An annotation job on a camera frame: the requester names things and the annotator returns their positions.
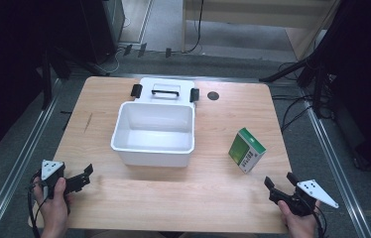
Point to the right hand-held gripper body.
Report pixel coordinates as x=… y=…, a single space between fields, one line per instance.
x=306 y=198

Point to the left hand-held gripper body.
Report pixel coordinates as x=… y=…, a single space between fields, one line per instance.
x=52 y=170

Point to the green and white carton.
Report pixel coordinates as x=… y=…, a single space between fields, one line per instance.
x=245 y=150

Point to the white plastic storage box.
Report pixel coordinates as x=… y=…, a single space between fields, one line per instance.
x=155 y=132

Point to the person's right hand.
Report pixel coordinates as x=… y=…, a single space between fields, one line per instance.
x=297 y=223

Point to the person's left hand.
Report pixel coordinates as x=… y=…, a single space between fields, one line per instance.
x=54 y=211

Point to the black metal stand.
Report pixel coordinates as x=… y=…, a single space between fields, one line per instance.
x=46 y=79
x=306 y=71

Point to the black round table grommet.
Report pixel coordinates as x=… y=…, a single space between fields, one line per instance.
x=213 y=95

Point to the black cabinet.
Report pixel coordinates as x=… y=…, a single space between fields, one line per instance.
x=102 y=29

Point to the light wooden furniture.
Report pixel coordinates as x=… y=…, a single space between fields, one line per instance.
x=259 y=13

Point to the metal floor rail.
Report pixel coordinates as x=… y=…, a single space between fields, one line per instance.
x=18 y=165
x=335 y=172

